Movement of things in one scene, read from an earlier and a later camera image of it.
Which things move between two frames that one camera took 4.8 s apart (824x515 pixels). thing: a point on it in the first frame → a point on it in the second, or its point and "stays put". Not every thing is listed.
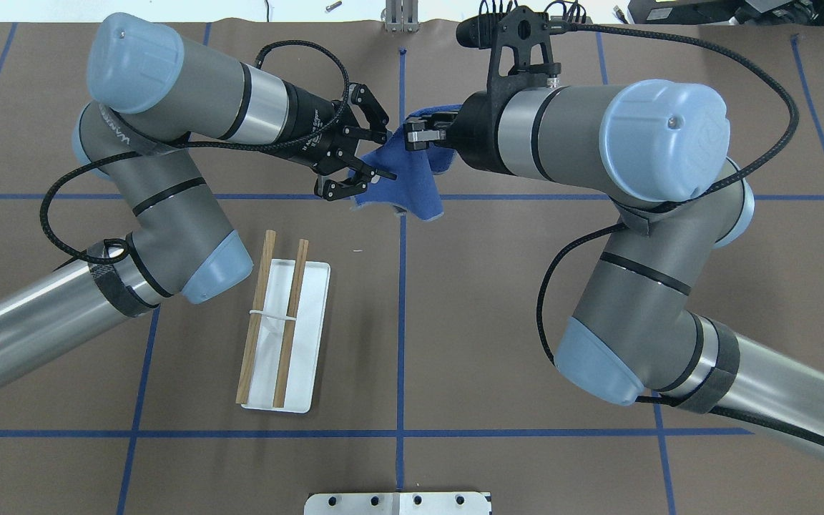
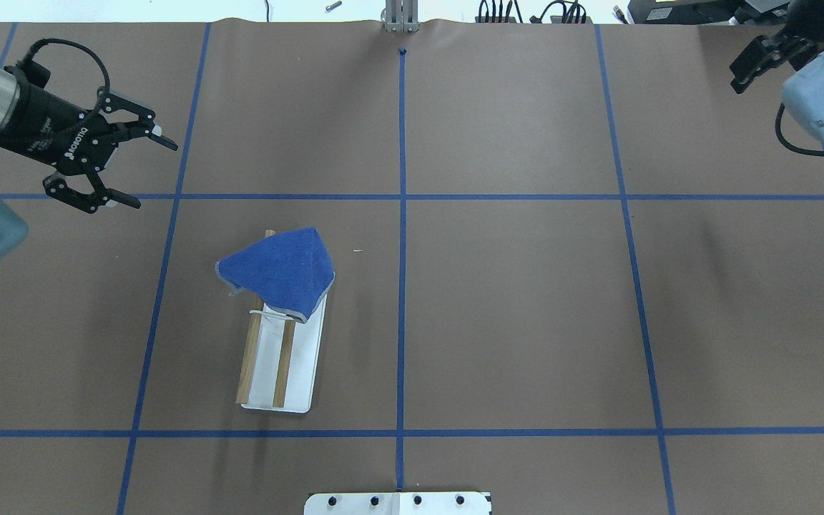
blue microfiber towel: [415, 192] → [290, 272]
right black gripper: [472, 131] → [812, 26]
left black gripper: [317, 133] → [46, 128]
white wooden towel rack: [281, 362] stays put
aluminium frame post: [401, 16] stays put
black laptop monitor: [742, 13] stays put
